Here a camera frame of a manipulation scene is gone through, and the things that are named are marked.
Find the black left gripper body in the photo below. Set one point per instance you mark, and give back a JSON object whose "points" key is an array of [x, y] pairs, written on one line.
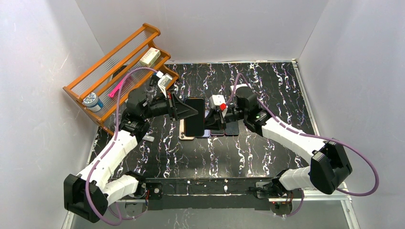
{"points": [[172, 105]]}

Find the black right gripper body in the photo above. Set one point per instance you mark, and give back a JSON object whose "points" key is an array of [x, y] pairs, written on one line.
{"points": [[222, 117]]}

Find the black phone from beige case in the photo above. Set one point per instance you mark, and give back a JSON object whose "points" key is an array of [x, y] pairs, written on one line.
{"points": [[232, 129]]}

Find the purple phone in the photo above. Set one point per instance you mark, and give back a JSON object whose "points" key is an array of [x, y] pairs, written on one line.
{"points": [[220, 132]]}

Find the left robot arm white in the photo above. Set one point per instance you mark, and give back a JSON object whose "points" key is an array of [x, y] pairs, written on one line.
{"points": [[90, 193]]}

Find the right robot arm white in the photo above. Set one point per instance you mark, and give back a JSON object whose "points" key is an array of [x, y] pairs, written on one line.
{"points": [[328, 164]]}

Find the small black phone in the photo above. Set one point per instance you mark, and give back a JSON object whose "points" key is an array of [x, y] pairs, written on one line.
{"points": [[194, 125]]}

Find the white box on table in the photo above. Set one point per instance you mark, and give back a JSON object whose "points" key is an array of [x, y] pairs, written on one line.
{"points": [[238, 86]]}

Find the cream cardboard box on shelf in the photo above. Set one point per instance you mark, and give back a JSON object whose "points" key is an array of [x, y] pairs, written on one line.
{"points": [[149, 58]]}

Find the pink plastic tool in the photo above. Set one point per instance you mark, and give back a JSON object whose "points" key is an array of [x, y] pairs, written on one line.
{"points": [[119, 86]]}

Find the orange wooden shelf rack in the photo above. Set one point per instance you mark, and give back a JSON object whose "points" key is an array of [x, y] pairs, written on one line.
{"points": [[106, 73]]}

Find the blue jar with lid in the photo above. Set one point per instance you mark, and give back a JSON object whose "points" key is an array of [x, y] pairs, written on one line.
{"points": [[93, 102]]}

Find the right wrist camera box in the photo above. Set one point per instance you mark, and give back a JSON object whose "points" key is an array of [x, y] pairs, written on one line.
{"points": [[217, 102]]}

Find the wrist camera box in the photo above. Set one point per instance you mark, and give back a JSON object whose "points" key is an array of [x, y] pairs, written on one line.
{"points": [[217, 102], [164, 81]]}

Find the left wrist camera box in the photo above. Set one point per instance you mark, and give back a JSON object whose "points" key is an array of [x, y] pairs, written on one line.
{"points": [[164, 81]]}

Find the black base rail with mounts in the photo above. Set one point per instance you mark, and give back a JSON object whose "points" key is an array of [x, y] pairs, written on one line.
{"points": [[258, 193]]}

